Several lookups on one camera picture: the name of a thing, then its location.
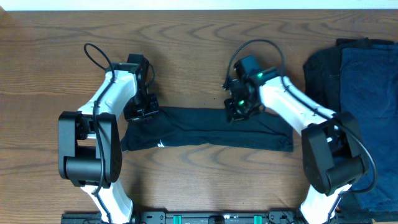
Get dark teal t-shirt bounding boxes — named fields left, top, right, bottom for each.
left=121, top=107, right=294, bottom=152

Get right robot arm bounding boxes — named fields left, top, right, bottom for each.
left=223, top=65, right=375, bottom=223

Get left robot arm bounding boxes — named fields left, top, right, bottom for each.
left=58, top=60, right=159, bottom=223

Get black garment in pile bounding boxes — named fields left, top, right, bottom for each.
left=303, top=37, right=396, bottom=218

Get blue garment in pile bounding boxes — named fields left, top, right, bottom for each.
left=340, top=45, right=397, bottom=212

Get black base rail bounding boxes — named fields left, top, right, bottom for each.
left=60, top=211, right=374, bottom=224

